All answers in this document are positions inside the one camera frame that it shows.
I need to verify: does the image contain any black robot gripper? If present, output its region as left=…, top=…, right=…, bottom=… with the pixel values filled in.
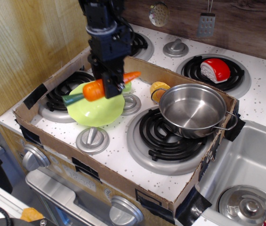
left=86, top=22, right=132, bottom=99

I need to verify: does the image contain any orange plastic toy carrot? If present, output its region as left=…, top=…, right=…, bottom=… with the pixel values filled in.
left=62, top=71, right=141, bottom=107

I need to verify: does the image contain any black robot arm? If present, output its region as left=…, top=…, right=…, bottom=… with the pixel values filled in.
left=79, top=0, right=134, bottom=98

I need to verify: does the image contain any light green plastic plate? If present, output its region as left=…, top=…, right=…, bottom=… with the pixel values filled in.
left=62, top=82, right=125, bottom=127

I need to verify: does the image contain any green toy broccoli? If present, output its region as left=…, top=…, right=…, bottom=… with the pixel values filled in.
left=122, top=82, right=132, bottom=92

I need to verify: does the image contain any front left black burner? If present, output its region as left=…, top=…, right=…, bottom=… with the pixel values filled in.
left=39, top=70, right=95, bottom=123

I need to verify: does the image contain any black burner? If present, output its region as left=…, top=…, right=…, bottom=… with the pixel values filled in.
left=127, top=107, right=213, bottom=176
left=39, top=70, right=95, bottom=123
left=130, top=32, right=154, bottom=61
left=176, top=54, right=251, bottom=99

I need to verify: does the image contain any silver stovetop knob middle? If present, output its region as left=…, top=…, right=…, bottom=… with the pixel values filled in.
left=121, top=93, right=142, bottom=116

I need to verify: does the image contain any silver stovetop knob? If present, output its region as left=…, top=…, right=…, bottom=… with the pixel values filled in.
left=163, top=39, right=189, bottom=58
left=76, top=127, right=110, bottom=155
left=121, top=93, right=142, bottom=116

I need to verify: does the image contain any back left black burner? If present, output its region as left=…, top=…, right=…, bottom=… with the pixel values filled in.
left=130, top=32, right=154, bottom=61

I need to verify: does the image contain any yellow toy corn piece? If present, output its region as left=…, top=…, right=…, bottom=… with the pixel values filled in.
left=150, top=81, right=170, bottom=103

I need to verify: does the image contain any silver stovetop knob front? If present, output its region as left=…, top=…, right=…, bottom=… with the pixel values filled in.
left=76, top=127, right=110, bottom=155

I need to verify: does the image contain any silver stovetop knob back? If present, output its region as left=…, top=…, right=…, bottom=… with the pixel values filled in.
left=163, top=39, right=189, bottom=58

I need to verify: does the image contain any hanging round toy strainer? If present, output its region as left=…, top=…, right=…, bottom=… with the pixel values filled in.
left=149, top=1, right=170, bottom=27

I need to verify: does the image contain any front right black burner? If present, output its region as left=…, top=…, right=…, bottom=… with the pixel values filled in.
left=127, top=107, right=213, bottom=176

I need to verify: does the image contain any back right black burner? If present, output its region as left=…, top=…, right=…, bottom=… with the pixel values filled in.
left=176, top=54, right=251, bottom=99

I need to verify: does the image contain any stainless steel pot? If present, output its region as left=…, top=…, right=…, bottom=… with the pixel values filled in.
left=157, top=84, right=238, bottom=138

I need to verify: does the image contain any silver oven knob left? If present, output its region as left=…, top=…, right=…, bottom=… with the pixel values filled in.
left=22, top=144, right=50, bottom=171

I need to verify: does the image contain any silver oven knob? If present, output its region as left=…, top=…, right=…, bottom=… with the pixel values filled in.
left=109, top=195, right=144, bottom=226
left=22, top=144, right=50, bottom=171

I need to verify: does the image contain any hanging grey toy spatula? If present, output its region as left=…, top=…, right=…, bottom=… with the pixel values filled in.
left=197, top=0, right=216, bottom=38

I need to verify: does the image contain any red white toy cheese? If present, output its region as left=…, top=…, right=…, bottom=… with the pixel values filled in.
left=200, top=58, right=231, bottom=84

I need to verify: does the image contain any brown cardboard fence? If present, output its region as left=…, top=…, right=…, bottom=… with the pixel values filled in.
left=13, top=46, right=246, bottom=226

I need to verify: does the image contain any silver oven knob right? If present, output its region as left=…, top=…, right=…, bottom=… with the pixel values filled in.
left=109, top=195, right=144, bottom=226

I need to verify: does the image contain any yellow object bottom left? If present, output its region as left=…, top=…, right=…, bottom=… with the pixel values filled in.
left=20, top=207, right=44, bottom=222

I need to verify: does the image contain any grey toy sink basin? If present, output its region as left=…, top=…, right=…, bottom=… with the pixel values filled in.
left=195, top=121, right=266, bottom=226

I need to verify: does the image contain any silver pot lid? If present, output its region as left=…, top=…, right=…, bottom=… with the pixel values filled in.
left=217, top=185, right=266, bottom=226

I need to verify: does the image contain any silver oven door handle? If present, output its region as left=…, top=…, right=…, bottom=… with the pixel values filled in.
left=25, top=169, right=93, bottom=226

